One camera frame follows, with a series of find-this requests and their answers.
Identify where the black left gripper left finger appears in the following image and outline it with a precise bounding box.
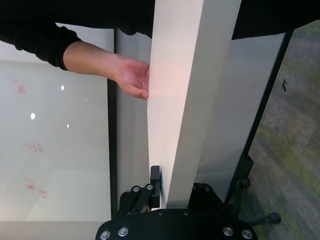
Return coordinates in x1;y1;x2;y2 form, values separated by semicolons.
117;164;166;218

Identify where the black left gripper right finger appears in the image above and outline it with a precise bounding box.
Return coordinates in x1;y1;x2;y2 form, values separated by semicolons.
189;183;227;213

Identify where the white rolling pedestal table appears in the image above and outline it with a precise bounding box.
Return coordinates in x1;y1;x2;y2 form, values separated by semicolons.
146;0;243;210

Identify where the person's right forearm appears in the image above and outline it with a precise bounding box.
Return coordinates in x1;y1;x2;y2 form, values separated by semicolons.
62;40;126;83

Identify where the person's right hand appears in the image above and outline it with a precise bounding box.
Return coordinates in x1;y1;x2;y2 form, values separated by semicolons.
113;58;151;101

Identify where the person in black clothing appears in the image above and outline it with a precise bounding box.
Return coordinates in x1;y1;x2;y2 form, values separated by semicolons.
0;0;320;71

